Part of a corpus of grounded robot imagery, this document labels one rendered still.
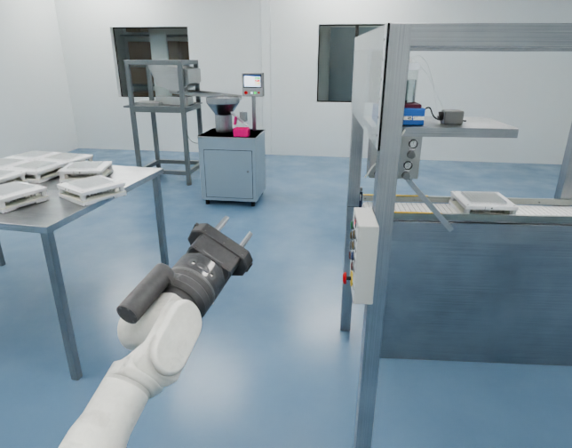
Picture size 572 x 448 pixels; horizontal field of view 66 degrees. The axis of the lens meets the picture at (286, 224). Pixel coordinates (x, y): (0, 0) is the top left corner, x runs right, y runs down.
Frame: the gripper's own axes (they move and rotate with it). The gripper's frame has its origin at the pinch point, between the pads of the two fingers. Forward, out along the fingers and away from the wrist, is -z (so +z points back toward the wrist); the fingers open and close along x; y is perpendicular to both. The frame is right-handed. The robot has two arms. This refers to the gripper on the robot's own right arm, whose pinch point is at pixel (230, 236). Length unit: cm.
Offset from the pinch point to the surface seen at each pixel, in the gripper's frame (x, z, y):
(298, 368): -60, -79, 138
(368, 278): -38, -42, 26
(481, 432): -134, -69, 87
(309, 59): 91, -605, 209
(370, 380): -66, -42, 66
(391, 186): -28, -61, 6
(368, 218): -28, -52, 15
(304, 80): 81, -596, 238
